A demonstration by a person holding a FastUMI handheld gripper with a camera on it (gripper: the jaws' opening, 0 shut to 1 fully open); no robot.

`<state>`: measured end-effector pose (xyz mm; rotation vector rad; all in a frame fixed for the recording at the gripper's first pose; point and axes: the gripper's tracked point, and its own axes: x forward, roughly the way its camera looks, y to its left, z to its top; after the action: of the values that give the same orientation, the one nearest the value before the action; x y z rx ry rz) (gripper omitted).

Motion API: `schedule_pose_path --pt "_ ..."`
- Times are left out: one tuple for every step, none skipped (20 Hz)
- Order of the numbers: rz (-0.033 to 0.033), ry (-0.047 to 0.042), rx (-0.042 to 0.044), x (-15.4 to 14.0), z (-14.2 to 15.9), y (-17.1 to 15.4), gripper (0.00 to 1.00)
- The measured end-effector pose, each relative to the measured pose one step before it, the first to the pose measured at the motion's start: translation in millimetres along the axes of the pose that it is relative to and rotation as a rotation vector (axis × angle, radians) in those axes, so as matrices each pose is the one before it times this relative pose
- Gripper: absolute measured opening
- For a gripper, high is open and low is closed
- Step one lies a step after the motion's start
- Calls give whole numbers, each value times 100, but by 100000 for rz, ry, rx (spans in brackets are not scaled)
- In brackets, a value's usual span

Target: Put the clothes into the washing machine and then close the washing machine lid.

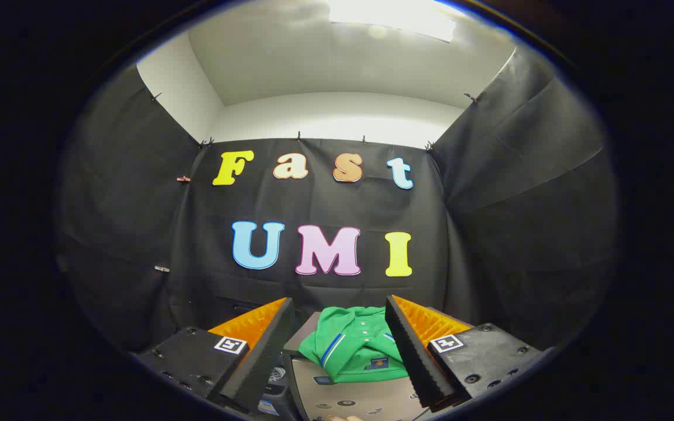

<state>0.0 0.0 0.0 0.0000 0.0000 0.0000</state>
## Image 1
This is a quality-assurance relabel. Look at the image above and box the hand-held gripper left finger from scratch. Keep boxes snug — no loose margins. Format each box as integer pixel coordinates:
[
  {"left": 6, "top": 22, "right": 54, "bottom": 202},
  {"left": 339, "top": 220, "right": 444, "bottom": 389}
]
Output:
[{"left": 135, "top": 297, "right": 295, "bottom": 415}]

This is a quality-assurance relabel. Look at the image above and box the green polo shirt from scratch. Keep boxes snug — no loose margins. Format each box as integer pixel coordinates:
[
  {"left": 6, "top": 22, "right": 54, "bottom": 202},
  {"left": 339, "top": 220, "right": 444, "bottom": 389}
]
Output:
[{"left": 298, "top": 305, "right": 411, "bottom": 384}]

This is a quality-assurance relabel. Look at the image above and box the black backdrop cloth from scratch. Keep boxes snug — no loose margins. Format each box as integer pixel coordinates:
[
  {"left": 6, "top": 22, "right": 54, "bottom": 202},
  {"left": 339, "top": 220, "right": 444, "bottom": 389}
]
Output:
[{"left": 59, "top": 47, "right": 618, "bottom": 351}]

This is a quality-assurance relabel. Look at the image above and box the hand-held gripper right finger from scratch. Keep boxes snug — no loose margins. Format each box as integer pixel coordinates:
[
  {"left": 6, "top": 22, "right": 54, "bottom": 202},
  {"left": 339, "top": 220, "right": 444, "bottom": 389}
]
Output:
[{"left": 385, "top": 295, "right": 554, "bottom": 413}]

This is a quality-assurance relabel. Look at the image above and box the ceiling light panel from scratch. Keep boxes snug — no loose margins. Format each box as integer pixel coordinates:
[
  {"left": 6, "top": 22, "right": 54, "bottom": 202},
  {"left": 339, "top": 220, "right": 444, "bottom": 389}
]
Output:
[{"left": 328, "top": 0, "right": 458, "bottom": 43}]

